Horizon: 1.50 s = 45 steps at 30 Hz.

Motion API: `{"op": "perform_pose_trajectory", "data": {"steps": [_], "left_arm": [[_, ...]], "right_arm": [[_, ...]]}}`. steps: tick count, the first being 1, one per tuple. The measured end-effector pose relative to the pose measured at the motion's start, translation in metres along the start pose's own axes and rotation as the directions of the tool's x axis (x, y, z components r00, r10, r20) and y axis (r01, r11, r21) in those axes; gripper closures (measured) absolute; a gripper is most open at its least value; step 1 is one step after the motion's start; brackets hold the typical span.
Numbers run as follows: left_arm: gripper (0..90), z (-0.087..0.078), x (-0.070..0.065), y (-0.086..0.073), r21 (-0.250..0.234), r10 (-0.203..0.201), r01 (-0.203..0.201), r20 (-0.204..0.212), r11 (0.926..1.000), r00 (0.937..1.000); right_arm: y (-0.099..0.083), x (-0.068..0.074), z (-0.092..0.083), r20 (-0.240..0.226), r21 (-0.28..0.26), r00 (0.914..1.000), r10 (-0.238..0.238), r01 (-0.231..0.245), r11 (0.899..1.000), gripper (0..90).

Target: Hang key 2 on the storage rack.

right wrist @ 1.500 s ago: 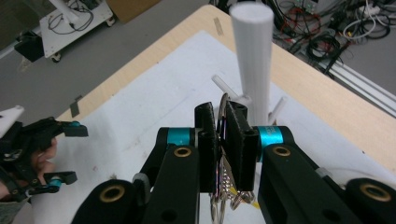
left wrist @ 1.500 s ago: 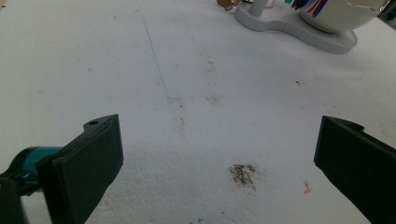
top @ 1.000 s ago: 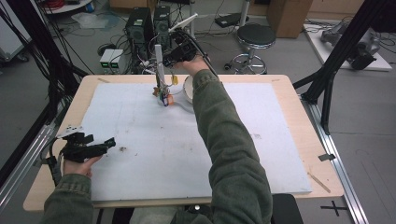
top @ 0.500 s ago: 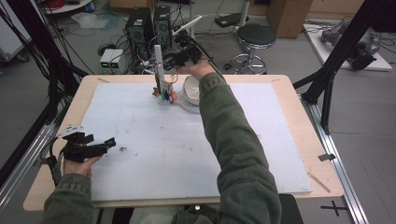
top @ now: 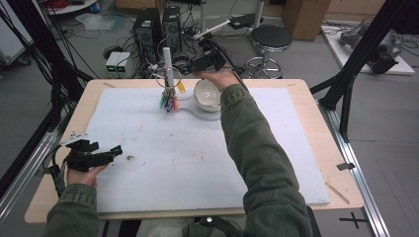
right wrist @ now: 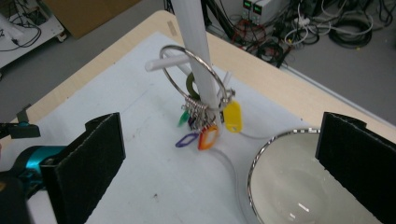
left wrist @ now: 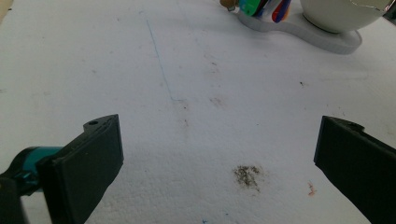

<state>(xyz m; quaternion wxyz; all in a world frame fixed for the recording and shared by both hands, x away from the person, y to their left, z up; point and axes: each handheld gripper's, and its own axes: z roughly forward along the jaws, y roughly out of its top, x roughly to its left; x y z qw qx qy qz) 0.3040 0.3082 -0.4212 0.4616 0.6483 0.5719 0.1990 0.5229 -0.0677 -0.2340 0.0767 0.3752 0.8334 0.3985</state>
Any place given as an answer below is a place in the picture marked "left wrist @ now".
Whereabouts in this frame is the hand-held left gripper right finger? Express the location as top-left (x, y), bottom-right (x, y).
top-left (313, 115), bottom-right (396, 224)

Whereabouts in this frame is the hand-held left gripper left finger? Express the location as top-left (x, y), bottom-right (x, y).
top-left (0, 113), bottom-right (125, 224)

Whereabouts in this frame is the white stand with post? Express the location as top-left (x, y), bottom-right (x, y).
top-left (237, 8), bottom-right (363, 56)

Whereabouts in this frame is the white foam mat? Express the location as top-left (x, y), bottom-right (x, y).
top-left (0, 0), bottom-right (396, 224)

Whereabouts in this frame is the white eggshell-shaped bowl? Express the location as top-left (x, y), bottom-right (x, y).
top-left (299, 0), bottom-right (395, 35)

